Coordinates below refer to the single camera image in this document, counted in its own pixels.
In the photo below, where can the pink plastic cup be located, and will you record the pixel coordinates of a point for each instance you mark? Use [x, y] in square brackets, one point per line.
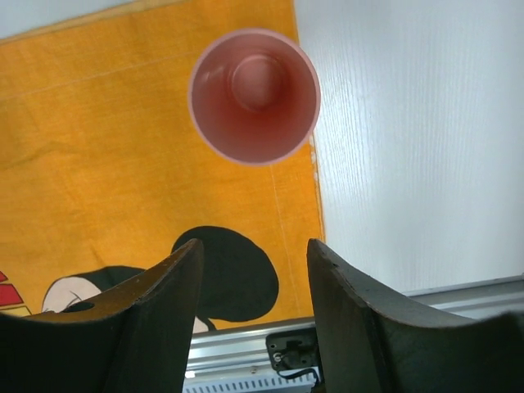
[254, 96]

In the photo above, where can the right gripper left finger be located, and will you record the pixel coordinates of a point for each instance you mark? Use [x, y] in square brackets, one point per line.
[134, 337]

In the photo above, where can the perforated grey cable duct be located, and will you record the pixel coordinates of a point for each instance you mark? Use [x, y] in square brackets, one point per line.
[251, 384]

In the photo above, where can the aluminium mounting rail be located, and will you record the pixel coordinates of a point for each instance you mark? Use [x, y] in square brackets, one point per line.
[213, 356]

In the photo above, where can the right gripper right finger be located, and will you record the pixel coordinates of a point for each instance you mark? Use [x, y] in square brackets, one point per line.
[374, 339]

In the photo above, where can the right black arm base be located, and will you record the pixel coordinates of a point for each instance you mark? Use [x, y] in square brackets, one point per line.
[294, 355]

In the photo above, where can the orange Mickey Mouse placemat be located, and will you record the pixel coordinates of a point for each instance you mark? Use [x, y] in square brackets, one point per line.
[103, 173]

